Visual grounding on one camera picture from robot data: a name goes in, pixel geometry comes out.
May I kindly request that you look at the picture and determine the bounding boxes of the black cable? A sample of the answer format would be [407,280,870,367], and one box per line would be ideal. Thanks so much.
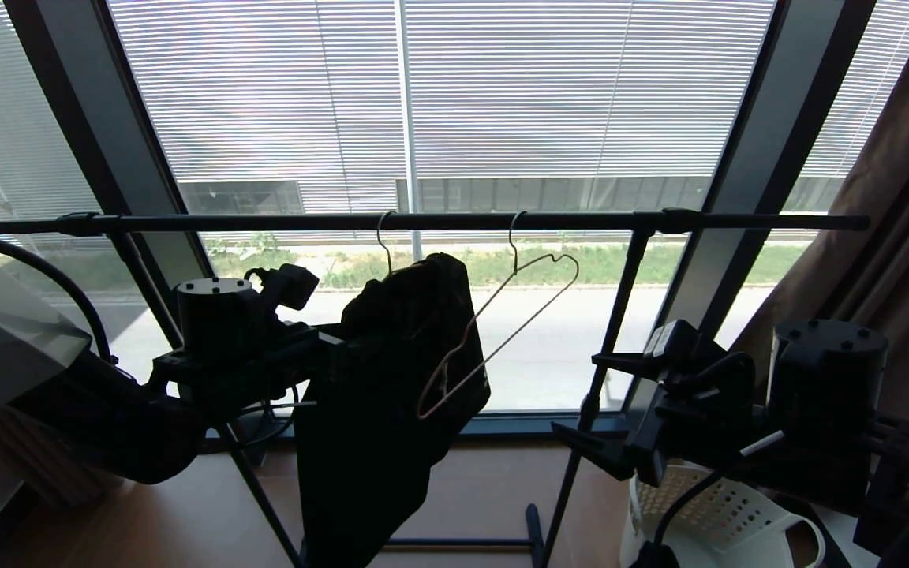
[632,351,787,568]
[0,227,114,364]
[218,379,303,450]

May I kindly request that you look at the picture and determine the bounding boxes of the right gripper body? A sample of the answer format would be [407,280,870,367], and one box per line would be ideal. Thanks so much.
[627,377,771,484]

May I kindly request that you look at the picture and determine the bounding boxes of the window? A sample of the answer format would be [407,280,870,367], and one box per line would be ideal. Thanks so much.
[0,0,909,435]

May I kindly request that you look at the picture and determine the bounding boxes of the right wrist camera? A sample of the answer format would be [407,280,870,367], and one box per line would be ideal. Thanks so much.
[593,319,712,379]

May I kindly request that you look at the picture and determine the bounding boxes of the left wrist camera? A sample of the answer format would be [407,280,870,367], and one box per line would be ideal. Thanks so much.
[245,263,321,312]

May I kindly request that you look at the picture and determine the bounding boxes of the black garment with green print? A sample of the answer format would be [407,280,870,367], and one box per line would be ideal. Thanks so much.
[293,252,492,568]

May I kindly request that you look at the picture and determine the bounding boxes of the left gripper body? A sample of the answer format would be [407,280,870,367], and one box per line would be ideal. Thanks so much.
[261,322,349,379]

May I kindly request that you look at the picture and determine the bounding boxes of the black clothes rack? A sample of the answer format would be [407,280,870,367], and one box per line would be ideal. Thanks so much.
[0,209,870,568]

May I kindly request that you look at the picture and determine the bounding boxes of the pink clothes hanger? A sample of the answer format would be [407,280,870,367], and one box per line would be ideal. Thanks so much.
[415,211,580,420]
[376,211,398,277]

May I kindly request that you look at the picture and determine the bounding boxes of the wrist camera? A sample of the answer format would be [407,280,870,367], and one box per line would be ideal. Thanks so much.
[245,263,321,312]
[593,319,712,379]

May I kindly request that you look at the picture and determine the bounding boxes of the white laundry basket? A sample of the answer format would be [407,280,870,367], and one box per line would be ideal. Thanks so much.
[620,461,826,568]

